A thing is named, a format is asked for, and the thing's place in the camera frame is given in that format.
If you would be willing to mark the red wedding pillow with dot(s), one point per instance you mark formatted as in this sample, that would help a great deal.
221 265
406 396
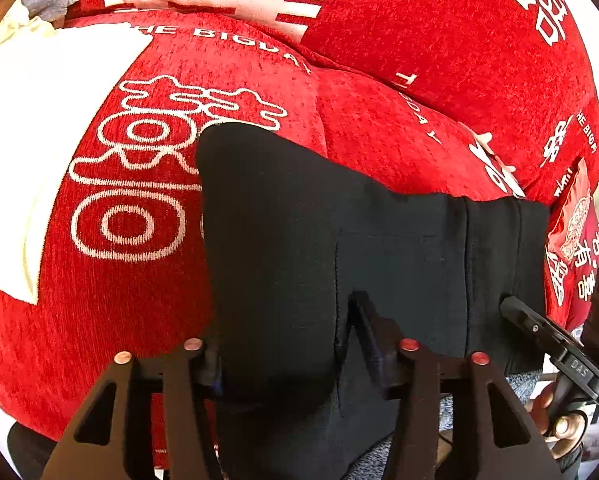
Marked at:
517 69

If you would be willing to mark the red wedding quilt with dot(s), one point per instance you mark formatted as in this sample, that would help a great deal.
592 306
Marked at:
123 265

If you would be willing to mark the white bed sheet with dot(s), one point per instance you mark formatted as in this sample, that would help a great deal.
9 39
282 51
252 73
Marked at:
52 83

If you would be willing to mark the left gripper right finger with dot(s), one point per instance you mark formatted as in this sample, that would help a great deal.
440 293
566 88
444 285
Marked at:
457 418

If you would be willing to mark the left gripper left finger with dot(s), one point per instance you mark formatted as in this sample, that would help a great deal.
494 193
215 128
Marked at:
109 437

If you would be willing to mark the black fleece-lined pants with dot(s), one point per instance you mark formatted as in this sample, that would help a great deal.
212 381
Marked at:
289 237

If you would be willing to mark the person's right hand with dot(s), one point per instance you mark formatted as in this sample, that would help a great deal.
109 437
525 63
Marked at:
562 434

